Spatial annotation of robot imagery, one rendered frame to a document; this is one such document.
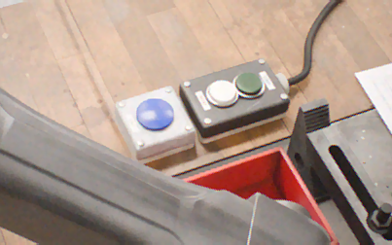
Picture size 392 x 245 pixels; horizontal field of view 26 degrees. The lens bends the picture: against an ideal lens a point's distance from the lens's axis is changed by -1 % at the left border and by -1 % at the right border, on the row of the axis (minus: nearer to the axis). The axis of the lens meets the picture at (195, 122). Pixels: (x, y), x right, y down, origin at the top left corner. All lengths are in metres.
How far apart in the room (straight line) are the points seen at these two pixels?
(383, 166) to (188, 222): 0.54
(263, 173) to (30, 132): 0.50
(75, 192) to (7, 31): 0.63
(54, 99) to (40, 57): 0.06
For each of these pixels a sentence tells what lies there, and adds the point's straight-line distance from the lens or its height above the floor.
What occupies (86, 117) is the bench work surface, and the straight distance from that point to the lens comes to 0.94.
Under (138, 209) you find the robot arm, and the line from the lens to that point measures 0.42.
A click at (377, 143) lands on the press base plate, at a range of 0.96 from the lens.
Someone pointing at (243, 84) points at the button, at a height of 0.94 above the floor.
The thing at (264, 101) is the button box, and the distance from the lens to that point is 0.93.
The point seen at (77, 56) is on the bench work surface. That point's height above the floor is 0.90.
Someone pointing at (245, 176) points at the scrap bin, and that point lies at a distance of 0.87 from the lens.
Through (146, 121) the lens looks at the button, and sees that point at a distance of 0.89.
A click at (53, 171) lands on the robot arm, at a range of 0.41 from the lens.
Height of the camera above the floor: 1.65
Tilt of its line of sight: 53 degrees down
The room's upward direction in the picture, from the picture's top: 7 degrees clockwise
